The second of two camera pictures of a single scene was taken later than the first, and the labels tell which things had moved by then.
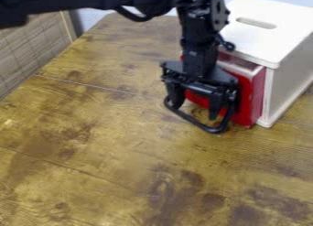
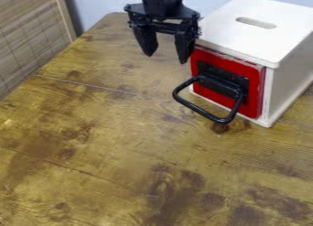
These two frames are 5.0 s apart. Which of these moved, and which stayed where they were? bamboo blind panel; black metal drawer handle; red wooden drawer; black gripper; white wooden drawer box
Moved: red wooden drawer; black metal drawer handle; black gripper
Stayed: white wooden drawer box; bamboo blind panel
